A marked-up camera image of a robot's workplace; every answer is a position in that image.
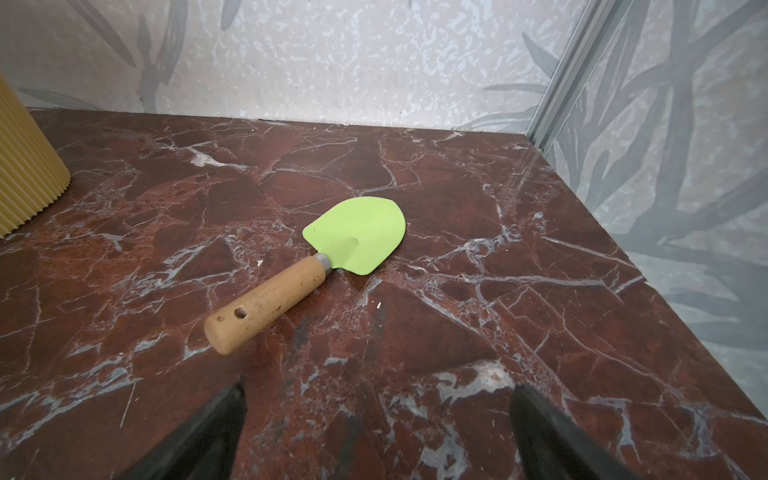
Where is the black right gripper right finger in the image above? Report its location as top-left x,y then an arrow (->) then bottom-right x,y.
509,384 -> 637,479

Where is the yellow ribbed waste bin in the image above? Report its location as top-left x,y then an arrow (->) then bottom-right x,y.
1,81 -> 71,236

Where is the green trowel wooden handle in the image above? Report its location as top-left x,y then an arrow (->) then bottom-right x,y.
204,196 -> 406,355

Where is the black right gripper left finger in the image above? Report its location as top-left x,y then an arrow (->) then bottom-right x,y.
118,376 -> 247,479

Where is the aluminium frame rail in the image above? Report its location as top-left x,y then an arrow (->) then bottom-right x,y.
526,0 -> 633,153

